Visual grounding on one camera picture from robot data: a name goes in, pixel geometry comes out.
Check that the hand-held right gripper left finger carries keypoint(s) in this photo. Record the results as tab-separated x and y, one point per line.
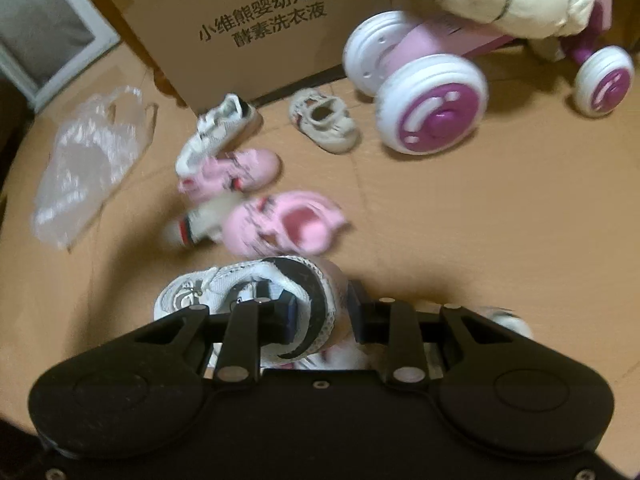
286	320

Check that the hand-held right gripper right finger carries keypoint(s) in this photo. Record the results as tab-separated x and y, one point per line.
361	315

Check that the white black mesh sneaker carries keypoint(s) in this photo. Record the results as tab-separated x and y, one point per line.
225	285
215	130

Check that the pink knit shoe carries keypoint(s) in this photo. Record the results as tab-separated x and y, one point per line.
260	230
250	170

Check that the beige knit shoe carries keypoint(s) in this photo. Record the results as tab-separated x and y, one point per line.
330	130
200	220

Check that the pink white ride-on bike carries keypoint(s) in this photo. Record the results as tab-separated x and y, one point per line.
430	100

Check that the clear plastic bag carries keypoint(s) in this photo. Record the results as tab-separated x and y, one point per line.
90	160

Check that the large printed cardboard box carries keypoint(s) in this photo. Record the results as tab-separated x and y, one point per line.
260	25

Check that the white sliding door frame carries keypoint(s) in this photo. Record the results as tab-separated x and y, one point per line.
45	35

